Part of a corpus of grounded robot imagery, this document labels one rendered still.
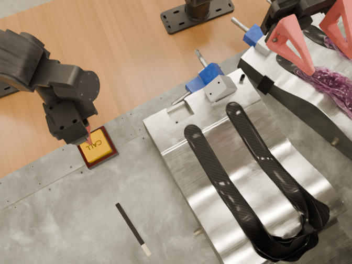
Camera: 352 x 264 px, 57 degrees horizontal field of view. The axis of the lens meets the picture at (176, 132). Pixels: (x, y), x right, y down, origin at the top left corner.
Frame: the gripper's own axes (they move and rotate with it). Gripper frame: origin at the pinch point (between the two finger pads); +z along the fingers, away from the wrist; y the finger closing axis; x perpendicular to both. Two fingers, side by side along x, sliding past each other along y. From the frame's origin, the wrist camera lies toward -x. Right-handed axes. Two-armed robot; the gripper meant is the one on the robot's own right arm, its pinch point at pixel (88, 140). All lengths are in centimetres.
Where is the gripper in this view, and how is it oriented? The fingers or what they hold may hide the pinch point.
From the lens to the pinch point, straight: 76.5
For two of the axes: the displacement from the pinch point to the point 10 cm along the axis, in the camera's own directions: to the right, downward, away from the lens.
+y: 8.7, -4.7, 1.4
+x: -4.3, -6.0, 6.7
